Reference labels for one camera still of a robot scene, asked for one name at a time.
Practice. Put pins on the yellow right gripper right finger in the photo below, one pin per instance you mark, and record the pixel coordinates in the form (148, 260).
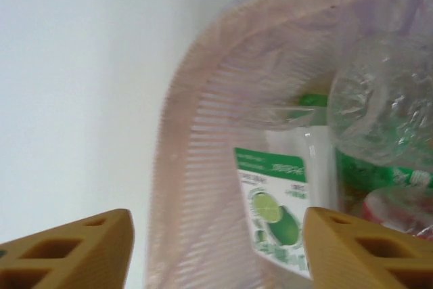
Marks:
(365, 262)

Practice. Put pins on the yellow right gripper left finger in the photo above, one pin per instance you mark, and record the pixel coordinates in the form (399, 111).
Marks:
(67, 258)

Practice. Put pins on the bottle with lime label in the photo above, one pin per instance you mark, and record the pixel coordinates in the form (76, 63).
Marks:
(270, 207)

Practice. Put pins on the crushed clear bottle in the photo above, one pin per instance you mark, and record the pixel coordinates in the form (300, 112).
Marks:
(382, 99)

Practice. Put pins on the green bottle white print label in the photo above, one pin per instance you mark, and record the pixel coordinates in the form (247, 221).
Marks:
(365, 174)

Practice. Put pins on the clear bottle red label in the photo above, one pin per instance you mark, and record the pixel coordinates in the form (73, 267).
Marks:
(389, 206)

